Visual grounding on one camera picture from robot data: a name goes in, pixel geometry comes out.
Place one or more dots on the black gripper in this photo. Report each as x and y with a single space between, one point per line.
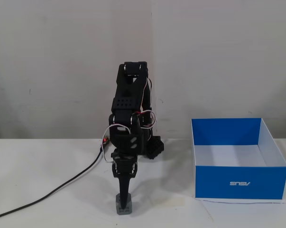
124 169

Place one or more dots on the gray block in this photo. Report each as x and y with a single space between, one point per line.
127 211

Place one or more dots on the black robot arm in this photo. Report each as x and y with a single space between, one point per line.
126 95

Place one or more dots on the blue and white cardboard box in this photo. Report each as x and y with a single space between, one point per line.
216 183

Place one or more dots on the small controller board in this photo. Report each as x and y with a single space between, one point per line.
105 142

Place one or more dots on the black ribbed clamp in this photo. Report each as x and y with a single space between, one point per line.
157 147

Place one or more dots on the thin dark thread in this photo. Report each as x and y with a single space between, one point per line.
228 202

